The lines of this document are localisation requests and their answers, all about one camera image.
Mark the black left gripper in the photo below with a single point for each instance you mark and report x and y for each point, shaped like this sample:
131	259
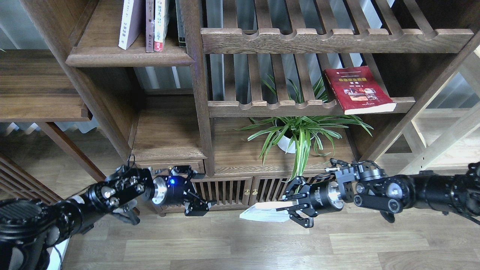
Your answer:
178	189

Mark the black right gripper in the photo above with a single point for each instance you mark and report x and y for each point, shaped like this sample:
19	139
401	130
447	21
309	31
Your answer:
322	197

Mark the yellow green cover book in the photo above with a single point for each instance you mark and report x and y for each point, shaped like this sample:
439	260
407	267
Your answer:
266	212

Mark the pale lavender white book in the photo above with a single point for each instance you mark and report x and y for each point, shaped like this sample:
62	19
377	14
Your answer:
132	22

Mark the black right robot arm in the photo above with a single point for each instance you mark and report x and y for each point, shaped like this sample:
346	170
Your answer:
367	185

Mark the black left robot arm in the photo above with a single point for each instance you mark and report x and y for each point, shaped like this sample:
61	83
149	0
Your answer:
29	227

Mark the light wooden shelf rack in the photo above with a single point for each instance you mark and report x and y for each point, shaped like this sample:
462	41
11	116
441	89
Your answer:
445	134

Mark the white plant pot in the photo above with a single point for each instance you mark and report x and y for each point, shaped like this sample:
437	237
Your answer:
290	136

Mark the green spider plant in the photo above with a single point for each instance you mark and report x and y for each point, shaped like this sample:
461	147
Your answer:
323	126

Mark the dark wooden bookshelf cabinet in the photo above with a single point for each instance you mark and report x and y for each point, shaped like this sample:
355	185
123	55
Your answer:
158	105

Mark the red cover book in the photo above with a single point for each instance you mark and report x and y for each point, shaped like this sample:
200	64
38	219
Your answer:
357	91

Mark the white bar on floor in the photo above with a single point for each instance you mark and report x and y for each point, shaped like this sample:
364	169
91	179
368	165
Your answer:
57	255

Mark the dark thin upright book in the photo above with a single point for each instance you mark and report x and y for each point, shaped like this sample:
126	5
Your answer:
180	24

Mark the white red upright book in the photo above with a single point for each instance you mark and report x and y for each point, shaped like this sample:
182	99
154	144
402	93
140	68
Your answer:
161	20

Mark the brown spine upright book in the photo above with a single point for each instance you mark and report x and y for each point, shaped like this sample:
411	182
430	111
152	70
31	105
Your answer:
149	25

